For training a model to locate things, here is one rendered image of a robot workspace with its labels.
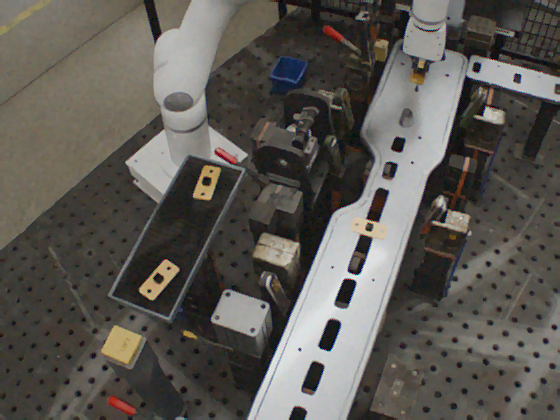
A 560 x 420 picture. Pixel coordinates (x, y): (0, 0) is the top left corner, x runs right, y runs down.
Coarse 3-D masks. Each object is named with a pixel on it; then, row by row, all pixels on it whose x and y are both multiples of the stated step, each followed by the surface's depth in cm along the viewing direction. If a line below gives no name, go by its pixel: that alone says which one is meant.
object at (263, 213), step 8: (256, 200) 136; (256, 208) 134; (264, 208) 134; (272, 208) 134; (248, 216) 134; (256, 216) 133; (264, 216) 133; (272, 216) 134; (248, 224) 136; (256, 224) 134; (264, 224) 133; (272, 224) 135; (256, 232) 137; (272, 232) 138; (256, 240) 141
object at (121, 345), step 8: (120, 328) 114; (112, 336) 113; (120, 336) 113; (128, 336) 113; (136, 336) 113; (112, 344) 112; (120, 344) 112; (128, 344) 112; (136, 344) 112; (104, 352) 111; (112, 352) 111; (120, 352) 111; (128, 352) 111; (120, 360) 110; (128, 360) 110
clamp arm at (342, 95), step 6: (342, 90) 151; (336, 96) 151; (342, 96) 150; (348, 96) 152; (336, 102) 152; (342, 102) 151; (348, 102) 153; (342, 108) 153; (348, 108) 156; (348, 114) 156; (348, 120) 157; (348, 126) 158
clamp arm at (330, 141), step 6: (330, 138) 143; (324, 144) 144; (330, 144) 143; (336, 144) 145; (324, 150) 145; (330, 150) 144; (336, 150) 145; (330, 156) 146; (336, 156) 148; (330, 162) 148; (336, 162) 148; (330, 168) 150; (336, 168) 149; (330, 174) 152; (336, 174) 151
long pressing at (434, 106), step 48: (384, 96) 164; (432, 96) 163; (384, 144) 155; (432, 144) 154; (336, 240) 140; (384, 240) 140; (336, 288) 134; (384, 288) 133; (288, 336) 128; (288, 384) 123; (336, 384) 122
